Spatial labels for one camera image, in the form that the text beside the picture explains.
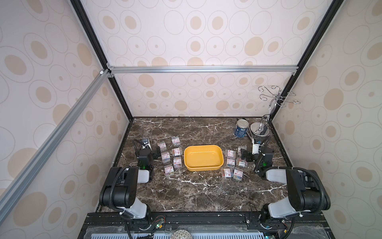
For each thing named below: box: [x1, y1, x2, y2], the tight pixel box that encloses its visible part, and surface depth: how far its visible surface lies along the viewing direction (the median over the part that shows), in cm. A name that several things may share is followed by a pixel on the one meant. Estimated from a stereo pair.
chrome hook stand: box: [255, 85, 301, 135], surface depth 96 cm
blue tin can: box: [234, 119, 250, 138], surface depth 105 cm
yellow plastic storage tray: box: [183, 144, 225, 172], surface depth 99 cm
